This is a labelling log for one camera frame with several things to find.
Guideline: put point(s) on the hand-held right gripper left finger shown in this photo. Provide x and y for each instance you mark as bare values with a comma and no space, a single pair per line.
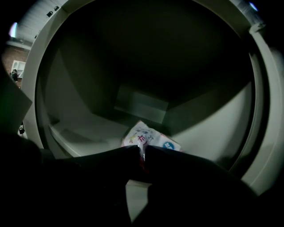
99,177

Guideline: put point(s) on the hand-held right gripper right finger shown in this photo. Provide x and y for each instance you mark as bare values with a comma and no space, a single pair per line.
195,188

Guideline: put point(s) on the pink and white packet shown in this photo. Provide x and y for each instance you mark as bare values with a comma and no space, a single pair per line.
142,135

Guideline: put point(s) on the grey metal locker cabinet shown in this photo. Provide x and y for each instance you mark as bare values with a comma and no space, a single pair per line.
222,133

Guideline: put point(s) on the white shelf unit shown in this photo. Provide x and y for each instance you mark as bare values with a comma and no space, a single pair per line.
19,65

